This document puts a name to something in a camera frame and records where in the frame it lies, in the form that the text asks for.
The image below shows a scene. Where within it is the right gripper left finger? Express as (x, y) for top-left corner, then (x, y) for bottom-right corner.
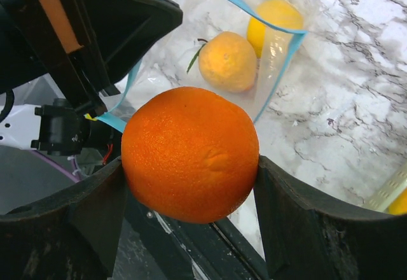
(1, 158), (127, 279)

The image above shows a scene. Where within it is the pale green plastic basket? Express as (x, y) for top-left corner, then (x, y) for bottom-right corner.
(362, 164), (406, 213)

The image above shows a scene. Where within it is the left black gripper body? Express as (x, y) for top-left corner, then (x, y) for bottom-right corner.
(1, 0), (107, 115)

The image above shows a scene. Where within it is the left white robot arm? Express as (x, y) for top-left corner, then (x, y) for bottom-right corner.
(1, 0), (183, 156)

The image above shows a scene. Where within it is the yellow lemon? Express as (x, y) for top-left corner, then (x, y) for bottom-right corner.
(247, 0), (304, 58)

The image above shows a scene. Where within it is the clear zip top bag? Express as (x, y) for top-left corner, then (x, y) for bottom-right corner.
(0, 0), (328, 179)

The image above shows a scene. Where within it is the yellow orange mango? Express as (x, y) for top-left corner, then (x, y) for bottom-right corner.
(388, 189), (407, 215)

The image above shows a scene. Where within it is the orange yellow peach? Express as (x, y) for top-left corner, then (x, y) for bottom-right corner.
(186, 31), (258, 93)

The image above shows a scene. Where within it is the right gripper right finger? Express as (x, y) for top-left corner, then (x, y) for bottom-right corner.
(254, 156), (406, 279)

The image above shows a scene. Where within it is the orange tangerine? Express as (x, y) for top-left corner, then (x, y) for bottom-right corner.
(121, 87), (259, 224)

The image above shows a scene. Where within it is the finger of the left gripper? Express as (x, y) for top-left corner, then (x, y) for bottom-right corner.
(83, 0), (183, 85)

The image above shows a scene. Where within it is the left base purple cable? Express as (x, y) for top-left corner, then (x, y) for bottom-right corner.
(30, 149), (83, 184)

